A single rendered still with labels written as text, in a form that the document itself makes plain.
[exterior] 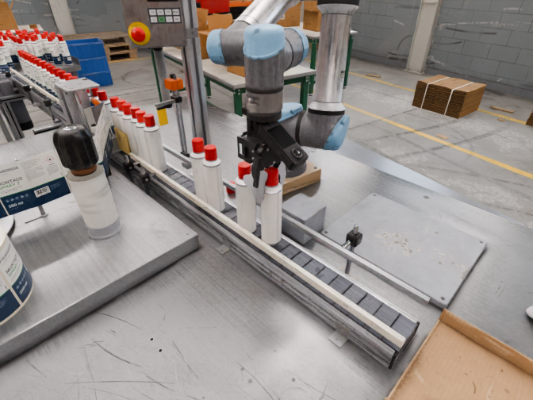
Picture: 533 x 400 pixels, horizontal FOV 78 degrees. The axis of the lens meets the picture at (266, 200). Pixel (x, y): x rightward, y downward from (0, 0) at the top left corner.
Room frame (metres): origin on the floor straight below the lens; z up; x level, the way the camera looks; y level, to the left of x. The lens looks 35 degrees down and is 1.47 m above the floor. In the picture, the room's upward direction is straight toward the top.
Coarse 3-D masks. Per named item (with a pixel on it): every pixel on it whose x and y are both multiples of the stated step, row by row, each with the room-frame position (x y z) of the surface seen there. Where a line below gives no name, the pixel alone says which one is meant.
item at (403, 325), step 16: (176, 176) 0.99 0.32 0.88; (176, 192) 0.89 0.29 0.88; (192, 192) 0.89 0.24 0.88; (256, 224) 0.73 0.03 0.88; (288, 256) 0.60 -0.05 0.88; (304, 256) 0.60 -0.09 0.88; (288, 272) 0.55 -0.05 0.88; (320, 272) 0.55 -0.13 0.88; (336, 272) 0.55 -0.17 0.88; (336, 288) 0.50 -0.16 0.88; (352, 288) 0.50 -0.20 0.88; (336, 304) 0.45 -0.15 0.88; (368, 304) 0.45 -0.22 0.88; (384, 304) 0.45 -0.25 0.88; (352, 320) 0.42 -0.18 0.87; (384, 320) 0.42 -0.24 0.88; (400, 320) 0.42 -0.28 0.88
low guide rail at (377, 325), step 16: (160, 176) 0.95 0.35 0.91; (208, 208) 0.76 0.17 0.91; (224, 224) 0.71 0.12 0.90; (256, 240) 0.62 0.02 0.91; (272, 256) 0.58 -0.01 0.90; (304, 272) 0.51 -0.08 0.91; (320, 288) 0.48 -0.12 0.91; (352, 304) 0.43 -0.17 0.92; (368, 320) 0.39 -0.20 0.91; (384, 336) 0.37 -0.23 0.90; (400, 336) 0.36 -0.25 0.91
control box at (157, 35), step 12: (120, 0) 1.04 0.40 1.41; (132, 0) 1.04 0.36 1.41; (144, 0) 1.04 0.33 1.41; (180, 0) 1.06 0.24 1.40; (132, 12) 1.04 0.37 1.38; (144, 12) 1.04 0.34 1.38; (132, 24) 1.04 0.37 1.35; (144, 24) 1.04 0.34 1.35; (156, 24) 1.05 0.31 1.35; (168, 24) 1.05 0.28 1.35; (180, 24) 1.06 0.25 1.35; (156, 36) 1.05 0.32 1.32; (168, 36) 1.05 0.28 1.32; (180, 36) 1.06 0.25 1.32
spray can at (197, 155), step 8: (192, 144) 0.84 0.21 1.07; (200, 144) 0.84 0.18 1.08; (192, 152) 0.84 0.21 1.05; (200, 152) 0.84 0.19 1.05; (192, 160) 0.83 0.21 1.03; (200, 160) 0.83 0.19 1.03; (192, 168) 0.84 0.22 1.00; (200, 168) 0.82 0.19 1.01; (200, 176) 0.82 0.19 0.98; (200, 184) 0.82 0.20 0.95; (200, 192) 0.83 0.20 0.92
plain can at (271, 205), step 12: (276, 168) 0.65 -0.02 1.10; (276, 180) 0.63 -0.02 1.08; (264, 192) 0.62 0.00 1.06; (276, 192) 0.62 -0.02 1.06; (264, 204) 0.62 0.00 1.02; (276, 204) 0.62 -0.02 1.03; (264, 216) 0.62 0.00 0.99; (276, 216) 0.62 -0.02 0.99; (264, 228) 0.63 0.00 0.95; (276, 228) 0.62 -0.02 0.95; (264, 240) 0.63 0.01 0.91; (276, 240) 0.62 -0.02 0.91
